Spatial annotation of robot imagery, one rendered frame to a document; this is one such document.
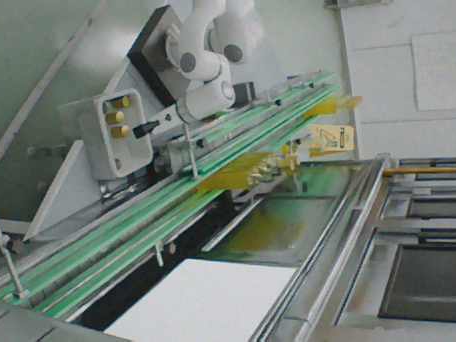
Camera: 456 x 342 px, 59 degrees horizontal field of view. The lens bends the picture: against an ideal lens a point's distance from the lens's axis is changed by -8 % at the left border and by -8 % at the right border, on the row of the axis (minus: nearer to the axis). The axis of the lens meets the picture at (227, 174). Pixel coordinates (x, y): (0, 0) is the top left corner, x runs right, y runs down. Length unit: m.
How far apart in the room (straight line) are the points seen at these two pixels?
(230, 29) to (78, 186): 0.60
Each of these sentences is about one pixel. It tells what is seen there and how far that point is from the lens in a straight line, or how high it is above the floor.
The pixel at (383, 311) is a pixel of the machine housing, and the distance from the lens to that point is 0.95.
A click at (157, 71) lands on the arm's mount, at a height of 0.81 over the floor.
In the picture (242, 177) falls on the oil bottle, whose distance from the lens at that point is 1.32.
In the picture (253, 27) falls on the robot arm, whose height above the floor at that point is 1.12.
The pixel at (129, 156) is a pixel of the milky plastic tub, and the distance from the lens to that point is 1.33.
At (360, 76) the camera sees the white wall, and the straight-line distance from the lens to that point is 7.16.
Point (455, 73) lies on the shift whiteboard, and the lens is 7.02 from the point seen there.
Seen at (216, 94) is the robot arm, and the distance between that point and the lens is 1.02.
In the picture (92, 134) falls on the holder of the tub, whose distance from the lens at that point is 1.20.
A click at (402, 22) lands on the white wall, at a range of 7.01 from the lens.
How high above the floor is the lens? 1.66
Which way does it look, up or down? 30 degrees down
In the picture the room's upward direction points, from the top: 89 degrees clockwise
